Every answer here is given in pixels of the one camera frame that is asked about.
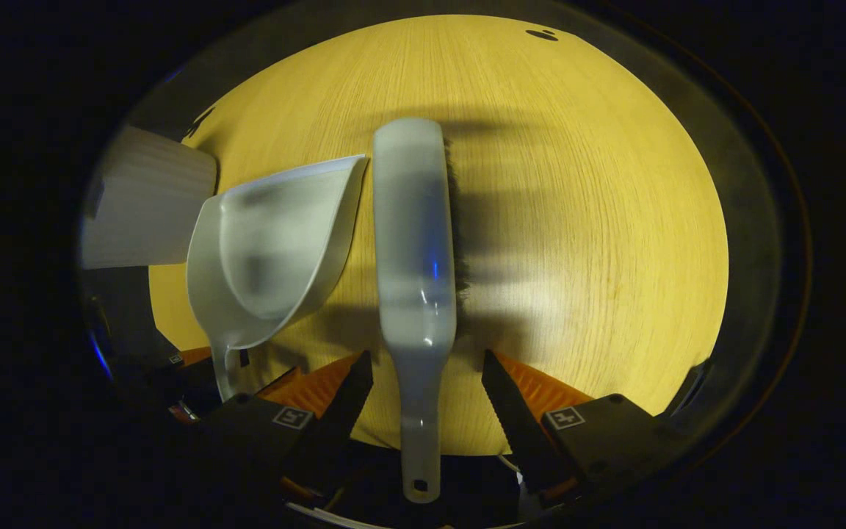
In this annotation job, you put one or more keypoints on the wooden desktop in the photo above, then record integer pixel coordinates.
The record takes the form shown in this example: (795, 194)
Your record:
(577, 184)

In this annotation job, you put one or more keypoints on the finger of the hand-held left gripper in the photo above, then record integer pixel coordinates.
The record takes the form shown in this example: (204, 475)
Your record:
(272, 383)
(192, 378)

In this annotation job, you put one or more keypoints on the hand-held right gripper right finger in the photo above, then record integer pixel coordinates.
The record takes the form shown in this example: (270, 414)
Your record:
(606, 441)

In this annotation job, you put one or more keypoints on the white dustpan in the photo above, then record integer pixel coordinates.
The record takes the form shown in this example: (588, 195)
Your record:
(276, 250)

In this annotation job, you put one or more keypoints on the white garbage bin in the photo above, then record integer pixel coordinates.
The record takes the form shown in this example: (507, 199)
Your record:
(144, 206)

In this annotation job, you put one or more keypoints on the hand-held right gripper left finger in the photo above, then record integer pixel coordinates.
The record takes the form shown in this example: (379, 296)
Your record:
(261, 441)

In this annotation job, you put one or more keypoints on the small white broom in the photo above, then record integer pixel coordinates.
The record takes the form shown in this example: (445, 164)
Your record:
(416, 242)

